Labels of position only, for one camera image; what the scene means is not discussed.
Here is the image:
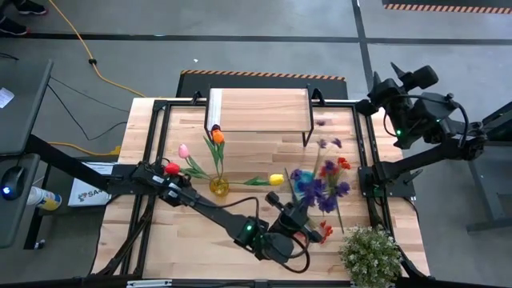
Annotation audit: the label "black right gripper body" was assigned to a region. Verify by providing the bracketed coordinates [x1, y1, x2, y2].
[355, 77, 418, 118]

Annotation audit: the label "white paper note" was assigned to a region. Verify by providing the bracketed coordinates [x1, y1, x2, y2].
[0, 87, 15, 109]

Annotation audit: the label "hazard striped floor strip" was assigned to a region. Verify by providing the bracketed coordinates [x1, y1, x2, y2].
[382, 0, 512, 15]

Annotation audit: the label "purple artificial flower bunch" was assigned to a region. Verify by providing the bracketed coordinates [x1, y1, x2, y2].
[290, 118, 353, 215]

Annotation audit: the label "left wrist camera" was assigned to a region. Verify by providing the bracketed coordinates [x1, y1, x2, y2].
[265, 190, 286, 211]

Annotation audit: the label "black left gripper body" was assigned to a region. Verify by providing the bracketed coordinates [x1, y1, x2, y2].
[278, 202, 318, 241]

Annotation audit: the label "potted plant white blossoms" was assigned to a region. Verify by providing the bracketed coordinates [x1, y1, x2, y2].
[338, 224, 403, 288]

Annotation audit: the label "black metal stand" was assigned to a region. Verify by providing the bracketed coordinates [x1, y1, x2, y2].
[442, 102, 512, 233]

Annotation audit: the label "white yellow spray bottle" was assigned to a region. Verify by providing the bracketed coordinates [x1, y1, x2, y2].
[26, 186, 63, 212]

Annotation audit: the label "white cardboard box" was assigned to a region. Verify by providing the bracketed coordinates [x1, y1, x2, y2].
[67, 162, 115, 208]

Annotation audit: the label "black computer mouse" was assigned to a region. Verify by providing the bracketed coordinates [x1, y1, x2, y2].
[0, 166, 27, 201]

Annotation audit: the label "yellow glass vase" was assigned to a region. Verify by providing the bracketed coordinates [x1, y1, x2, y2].
[209, 175, 230, 198]

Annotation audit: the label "yellow artificial tulip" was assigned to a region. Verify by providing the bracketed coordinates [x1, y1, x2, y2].
[223, 173, 286, 187]

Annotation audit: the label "dark maroon artificial tulip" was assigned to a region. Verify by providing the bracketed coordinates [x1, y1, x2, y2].
[202, 123, 222, 179]

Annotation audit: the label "black metal table frame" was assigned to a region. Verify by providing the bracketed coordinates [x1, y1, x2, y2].
[91, 90, 431, 283]

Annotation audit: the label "red artificial tulip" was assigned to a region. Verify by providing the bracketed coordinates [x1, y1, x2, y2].
[164, 161, 215, 181]

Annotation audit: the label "yellow cable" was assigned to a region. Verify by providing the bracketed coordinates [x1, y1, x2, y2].
[46, 0, 148, 99]
[47, 141, 122, 158]

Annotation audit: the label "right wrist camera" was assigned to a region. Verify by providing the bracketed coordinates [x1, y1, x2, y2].
[410, 65, 440, 90]

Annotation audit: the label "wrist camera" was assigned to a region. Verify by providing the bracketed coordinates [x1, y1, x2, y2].
[410, 65, 440, 90]
[265, 190, 286, 211]

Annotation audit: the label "pink artificial tulip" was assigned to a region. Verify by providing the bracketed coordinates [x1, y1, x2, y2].
[178, 142, 217, 182]

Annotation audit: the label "grey desk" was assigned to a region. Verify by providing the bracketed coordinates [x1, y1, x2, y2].
[0, 59, 55, 249]

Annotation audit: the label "person's shoe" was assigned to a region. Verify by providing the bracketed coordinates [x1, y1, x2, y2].
[14, 0, 48, 16]
[0, 15, 30, 36]

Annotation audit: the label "black floor cable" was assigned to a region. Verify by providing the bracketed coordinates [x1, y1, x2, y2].
[46, 75, 130, 142]

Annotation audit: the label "small red flower sprig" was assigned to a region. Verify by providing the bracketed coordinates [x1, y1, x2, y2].
[318, 156, 352, 235]

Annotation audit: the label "wooden shelf black legs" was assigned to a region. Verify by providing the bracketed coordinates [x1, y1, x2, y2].
[203, 84, 316, 148]

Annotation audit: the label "blue glass vase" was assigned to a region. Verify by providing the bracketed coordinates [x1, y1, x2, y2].
[294, 170, 317, 193]

